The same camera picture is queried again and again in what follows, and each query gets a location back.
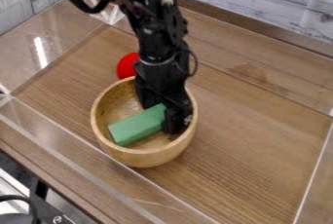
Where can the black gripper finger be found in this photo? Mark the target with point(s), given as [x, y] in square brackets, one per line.
[147, 97]
[178, 114]

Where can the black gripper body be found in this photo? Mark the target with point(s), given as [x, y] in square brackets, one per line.
[163, 75]

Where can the light wooden bowl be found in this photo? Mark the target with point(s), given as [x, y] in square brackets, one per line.
[152, 151]

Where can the green rectangular block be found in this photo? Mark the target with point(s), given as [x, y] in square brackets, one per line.
[138, 125]

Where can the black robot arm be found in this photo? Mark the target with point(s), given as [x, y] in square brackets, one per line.
[158, 25]

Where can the red plush strawberry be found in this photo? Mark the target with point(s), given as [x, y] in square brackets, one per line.
[124, 68]

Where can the clear acrylic corner bracket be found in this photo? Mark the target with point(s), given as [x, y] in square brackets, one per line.
[110, 16]

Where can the clear acrylic tray wall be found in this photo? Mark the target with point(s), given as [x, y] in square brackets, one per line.
[114, 193]

